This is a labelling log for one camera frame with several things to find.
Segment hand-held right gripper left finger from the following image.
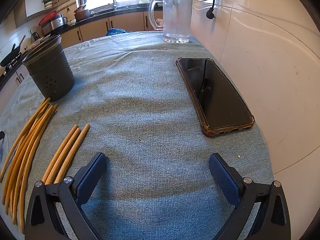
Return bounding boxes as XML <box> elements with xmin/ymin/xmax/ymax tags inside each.
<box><xmin>25</xmin><ymin>152</ymin><xmax>108</xmax><ymax>240</ymax></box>

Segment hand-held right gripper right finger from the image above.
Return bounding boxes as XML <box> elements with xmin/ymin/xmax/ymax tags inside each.
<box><xmin>209</xmin><ymin>152</ymin><xmax>292</xmax><ymax>240</ymax></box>

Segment wooden chopstick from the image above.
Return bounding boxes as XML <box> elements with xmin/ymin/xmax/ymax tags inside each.
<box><xmin>0</xmin><ymin>97</ymin><xmax>51</xmax><ymax>183</ymax></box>
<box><xmin>2</xmin><ymin>101</ymin><xmax>50</xmax><ymax>205</ymax></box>
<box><xmin>19</xmin><ymin>103</ymin><xmax>59</xmax><ymax>234</ymax></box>
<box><xmin>41</xmin><ymin>124</ymin><xmax>78</xmax><ymax>183</ymax></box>
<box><xmin>5</xmin><ymin>105</ymin><xmax>54</xmax><ymax>215</ymax></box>
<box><xmin>11</xmin><ymin>106</ymin><xmax>55</xmax><ymax>225</ymax></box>
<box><xmin>54</xmin><ymin>124</ymin><xmax>90</xmax><ymax>184</ymax></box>
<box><xmin>45</xmin><ymin>127</ymin><xmax>81</xmax><ymax>185</ymax></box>

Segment dark grey perforated utensil holder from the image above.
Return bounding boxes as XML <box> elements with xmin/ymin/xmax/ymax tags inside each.
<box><xmin>22</xmin><ymin>34</ymin><xmax>75</xmax><ymax>102</ymax></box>

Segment grey-blue table cloth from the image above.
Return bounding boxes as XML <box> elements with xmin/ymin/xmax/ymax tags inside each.
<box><xmin>0</xmin><ymin>31</ymin><xmax>274</xmax><ymax>240</ymax></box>

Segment smartphone in brown clear case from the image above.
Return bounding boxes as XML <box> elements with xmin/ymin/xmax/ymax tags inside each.
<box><xmin>176</xmin><ymin>57</ymin><xmax>255</xmax><ymax>137</ymax></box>

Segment black frying pan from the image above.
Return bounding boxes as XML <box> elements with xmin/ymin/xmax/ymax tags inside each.
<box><xmin>0</xmin><ymin>43</ymin><xmax>22</xmax><ymax>67</ymax></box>

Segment blue plastic bag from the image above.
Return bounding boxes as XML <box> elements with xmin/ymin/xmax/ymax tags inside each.
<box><xmin>106</xmin><ymin>28</ymin><xmax>127</xmax><ymax>36</ymax></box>

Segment silver rice cooker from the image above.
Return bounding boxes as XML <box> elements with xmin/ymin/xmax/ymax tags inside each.
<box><xmin>39</xmin><ymin>11</ymin><xmax>65</xmax><ymax>34</ymax></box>

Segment clear glass pitcher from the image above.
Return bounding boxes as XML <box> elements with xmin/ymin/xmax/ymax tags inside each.
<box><xmin>148</xmin><ymin>0</ymin><xmax>193</xmax><ymax>44</ymax></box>

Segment black power plug with cable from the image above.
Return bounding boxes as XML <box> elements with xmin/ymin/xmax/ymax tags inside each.
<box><xmin>206</xmin><ymin>0</ymin><xmax>218</xmax><ymax>20</ymax></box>

